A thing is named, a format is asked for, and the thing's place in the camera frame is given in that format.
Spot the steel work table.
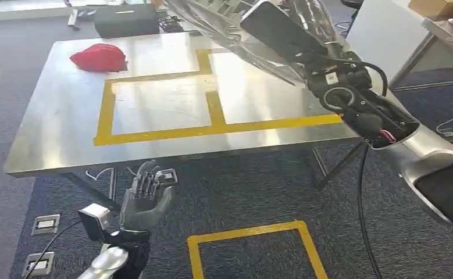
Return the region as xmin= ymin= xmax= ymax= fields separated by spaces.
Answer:
xmin=2 ymin=30 xmax=369 ymax=210

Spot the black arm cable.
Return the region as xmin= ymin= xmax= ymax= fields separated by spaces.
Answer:
xmin=24 ymin=219 xmax=83 ymax=279
xmin=357 ymin=142 xmax=383 ymax=279

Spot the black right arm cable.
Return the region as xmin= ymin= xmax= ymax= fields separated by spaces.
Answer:
xmin=357 ymin=142 xmax=383 ymax=279

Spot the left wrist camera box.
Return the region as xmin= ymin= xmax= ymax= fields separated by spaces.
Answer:
xmin=77 ymin=203 xmax=112 ymax=242

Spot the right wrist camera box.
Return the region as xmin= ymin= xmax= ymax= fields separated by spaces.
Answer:
xmin=240 ymin=0 xmax=316 ymax=65

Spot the silver wheel hubcap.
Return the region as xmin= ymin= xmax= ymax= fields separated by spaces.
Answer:
xmin=162 ymin=0 xmax=350 ymax=87

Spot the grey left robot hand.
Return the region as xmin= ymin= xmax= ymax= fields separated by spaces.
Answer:
xmin=119 ymin=159 xmax=176 ymax=233

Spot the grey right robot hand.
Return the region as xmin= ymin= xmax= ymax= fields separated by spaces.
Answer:
xmin=287 ymin=0 xmax=344 ymax=53

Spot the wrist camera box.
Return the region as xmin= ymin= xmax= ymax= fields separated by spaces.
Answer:
xmin=240 ymin=0 xmax=316 ymax=65
xmin=77 ymin=203 xmax=112 ymax=242

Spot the cardboard box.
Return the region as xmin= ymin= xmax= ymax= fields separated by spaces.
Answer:
xmin=408 ymin=0 xmax=453 ymax=18

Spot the white desk with side panel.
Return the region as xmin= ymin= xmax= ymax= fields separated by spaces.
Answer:
xmin=345 ymin=0 xmax=453 ymax=91

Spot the yellow floor tape square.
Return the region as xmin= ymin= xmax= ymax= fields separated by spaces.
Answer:
xmin=187 ymin=220 xmax=329 ymax=279

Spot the red car lamp cover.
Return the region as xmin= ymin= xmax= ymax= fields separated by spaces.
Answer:
xmin=69 ymin=43 xmax=129 ymax=73

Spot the steel floor socket plate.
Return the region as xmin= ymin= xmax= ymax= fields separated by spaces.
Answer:
xmin=31 ymin=214 xmax=61 ymax=237
xmin=155 ymin=168 xmax=179 ymax=188
xmin=22 ymin=251 xmax=55 ymax=278

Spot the black case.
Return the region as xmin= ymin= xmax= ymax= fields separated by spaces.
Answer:
xmin=94 ymin=3 xmax=160 ymax=40

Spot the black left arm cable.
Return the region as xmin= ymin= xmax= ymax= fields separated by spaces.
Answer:
xmin=24 ymin=219 xmax=83 ymax=279

